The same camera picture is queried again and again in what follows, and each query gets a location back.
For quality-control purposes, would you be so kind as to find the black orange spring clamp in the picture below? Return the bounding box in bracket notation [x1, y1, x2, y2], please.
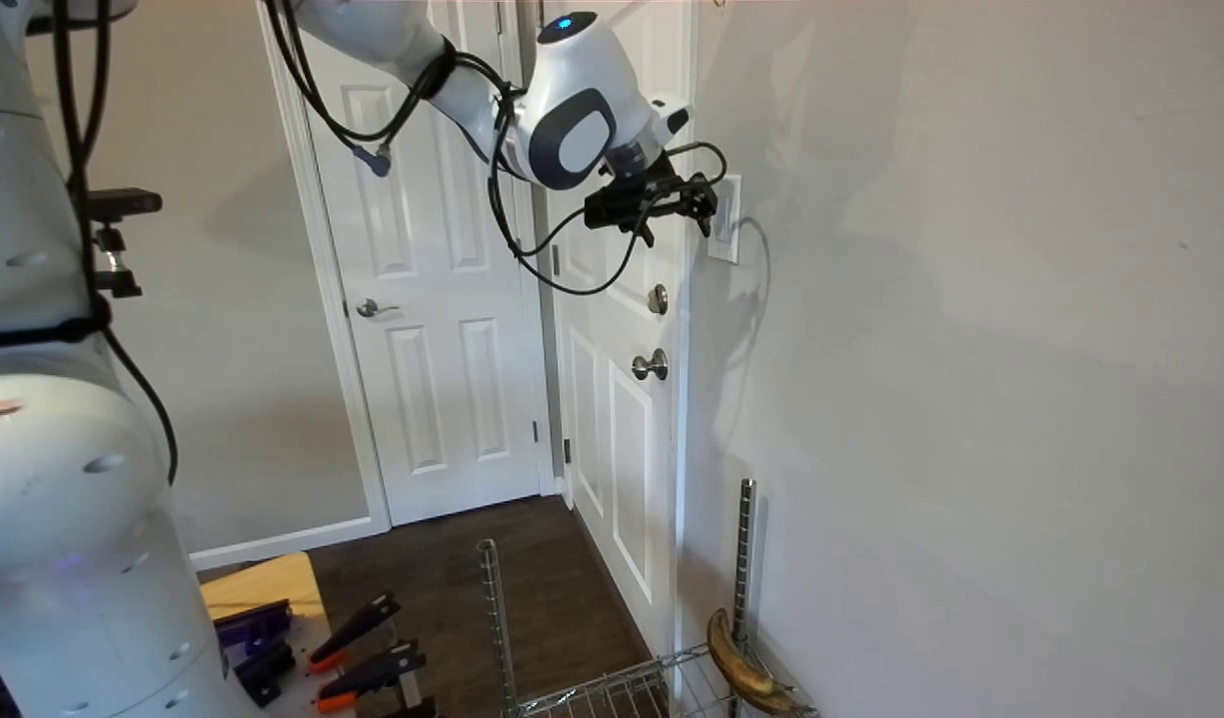
[305, 589, 407, 679]
[311, 640, 431, 718]

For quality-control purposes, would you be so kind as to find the metal slotted shelf rail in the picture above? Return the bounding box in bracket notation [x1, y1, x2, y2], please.
[730, 475, 770, 671]
[475, 533, 525, 718]

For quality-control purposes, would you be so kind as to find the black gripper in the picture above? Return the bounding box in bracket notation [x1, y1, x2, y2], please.
[614, 146, 722, 242]

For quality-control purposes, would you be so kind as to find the white wall light switch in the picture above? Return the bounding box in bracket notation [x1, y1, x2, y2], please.
[707, 171, 750, 267]

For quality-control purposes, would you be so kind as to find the white closed panel door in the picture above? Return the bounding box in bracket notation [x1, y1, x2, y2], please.
[254, 0, 564, 532]

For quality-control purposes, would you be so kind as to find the black camera stand mount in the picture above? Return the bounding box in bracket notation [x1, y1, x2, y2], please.
[89, 217, 148, 304]

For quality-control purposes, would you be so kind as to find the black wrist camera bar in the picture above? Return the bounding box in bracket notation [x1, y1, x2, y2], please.
[581, 186, 660, 253]

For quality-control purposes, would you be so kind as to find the purple black tool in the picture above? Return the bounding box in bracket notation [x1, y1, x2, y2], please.
[210, 597, 305, 711]

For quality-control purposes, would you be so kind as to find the wire metal basket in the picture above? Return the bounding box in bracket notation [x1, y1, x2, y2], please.
[505, 641, 722, 718]

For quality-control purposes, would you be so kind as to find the black cable with blue plug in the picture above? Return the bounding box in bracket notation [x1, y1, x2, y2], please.
[258, 0, 458, 178]

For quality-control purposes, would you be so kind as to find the white open panel door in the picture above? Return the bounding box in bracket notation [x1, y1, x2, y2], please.
[519, 0, 707, 658]

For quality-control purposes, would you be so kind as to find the yellow brown banana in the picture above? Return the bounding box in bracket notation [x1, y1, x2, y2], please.
[702, 608, 803, 718]

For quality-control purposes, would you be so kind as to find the silver round door knob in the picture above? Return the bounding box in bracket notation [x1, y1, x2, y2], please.
[630, 343, 676, 387]

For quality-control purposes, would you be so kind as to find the black exterior camera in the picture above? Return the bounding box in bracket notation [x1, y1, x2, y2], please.
[81, 185, 168, 223]

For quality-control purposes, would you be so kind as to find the black cable along robot base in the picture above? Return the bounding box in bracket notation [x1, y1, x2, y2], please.
[50, 0, 182, 491]

